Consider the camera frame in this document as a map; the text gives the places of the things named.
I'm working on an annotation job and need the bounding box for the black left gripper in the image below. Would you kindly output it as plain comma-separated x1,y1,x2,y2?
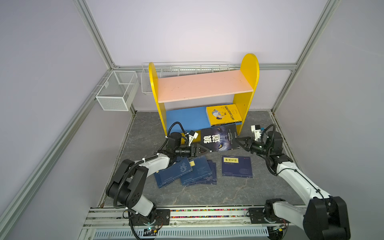
175,144,209,158

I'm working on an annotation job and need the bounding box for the dark wolf cover book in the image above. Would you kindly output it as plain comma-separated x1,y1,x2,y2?
201,124,240,152

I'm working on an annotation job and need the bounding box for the yellow cartoon cover book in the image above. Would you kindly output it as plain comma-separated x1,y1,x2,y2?
206,104,243,127

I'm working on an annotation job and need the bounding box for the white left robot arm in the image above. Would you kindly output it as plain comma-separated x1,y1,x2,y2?
105,131,211,224

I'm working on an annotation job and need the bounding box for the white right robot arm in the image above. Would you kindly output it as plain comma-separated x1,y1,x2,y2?
236,133,351,240

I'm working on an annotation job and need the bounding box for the yellow wooden bookshelf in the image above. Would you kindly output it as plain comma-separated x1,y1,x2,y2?
148,54,260,132

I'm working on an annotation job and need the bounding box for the white mesh basket left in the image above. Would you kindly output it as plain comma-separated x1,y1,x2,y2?
96,71,140,112

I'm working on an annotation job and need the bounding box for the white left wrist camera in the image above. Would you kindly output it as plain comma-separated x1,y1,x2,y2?
186,131,199,146

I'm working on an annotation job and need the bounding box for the white wire basket rear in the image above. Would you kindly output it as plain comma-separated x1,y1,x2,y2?
141,62,231,95

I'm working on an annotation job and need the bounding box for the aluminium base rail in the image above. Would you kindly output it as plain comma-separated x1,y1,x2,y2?
78,205,301,240

